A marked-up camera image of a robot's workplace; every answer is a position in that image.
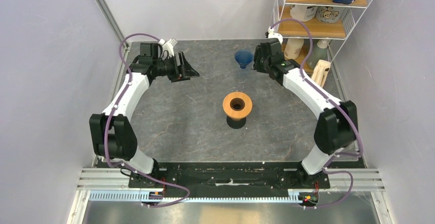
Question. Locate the green spray bottle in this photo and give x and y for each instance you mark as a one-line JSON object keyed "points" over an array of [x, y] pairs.
{"points": [[319, 52]]}

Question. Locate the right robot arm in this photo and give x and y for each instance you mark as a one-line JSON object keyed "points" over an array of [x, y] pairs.
{"points": [[337, 121]]}

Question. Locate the orange coffee dripper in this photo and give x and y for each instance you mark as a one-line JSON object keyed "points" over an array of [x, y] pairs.
{"points": [[237, 106]]}

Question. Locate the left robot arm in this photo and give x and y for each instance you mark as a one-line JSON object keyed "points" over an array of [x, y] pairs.
{"points": [[112, 134]]}

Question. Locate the white jar with label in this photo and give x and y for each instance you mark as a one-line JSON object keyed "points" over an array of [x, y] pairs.
{"points": [[303, 13]]}

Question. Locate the white wire shelf rack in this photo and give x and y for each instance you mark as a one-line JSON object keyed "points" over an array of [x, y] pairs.
{"points": [[337, 32]]}

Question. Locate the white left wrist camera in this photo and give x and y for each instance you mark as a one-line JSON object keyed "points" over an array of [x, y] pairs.
{"points": [[168, 47]]}

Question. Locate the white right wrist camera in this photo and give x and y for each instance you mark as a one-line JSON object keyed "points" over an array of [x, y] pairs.
{"points": [[270, 33]]}

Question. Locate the blue coffee filter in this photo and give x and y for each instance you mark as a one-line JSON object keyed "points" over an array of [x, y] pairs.
{"points": [[243, 58]]}

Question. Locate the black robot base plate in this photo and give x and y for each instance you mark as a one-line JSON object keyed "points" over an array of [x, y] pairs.
{"points": [[231, 180]]}

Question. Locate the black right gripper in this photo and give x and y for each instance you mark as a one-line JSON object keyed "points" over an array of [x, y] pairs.
{"points": [[258, 54]]}

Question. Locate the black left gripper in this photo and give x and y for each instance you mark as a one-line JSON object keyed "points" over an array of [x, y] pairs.
{"points": [[188, 72]]}

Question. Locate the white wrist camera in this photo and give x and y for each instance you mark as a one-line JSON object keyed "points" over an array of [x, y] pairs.
{"points": [[168, 47], [270, 33]]}

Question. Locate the white bottle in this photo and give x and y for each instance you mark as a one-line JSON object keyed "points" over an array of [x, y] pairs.
{"points": [[293, 48]]}

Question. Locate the wooden holder block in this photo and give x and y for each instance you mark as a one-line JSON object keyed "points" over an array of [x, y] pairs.
{"points": [[320, 72]]}

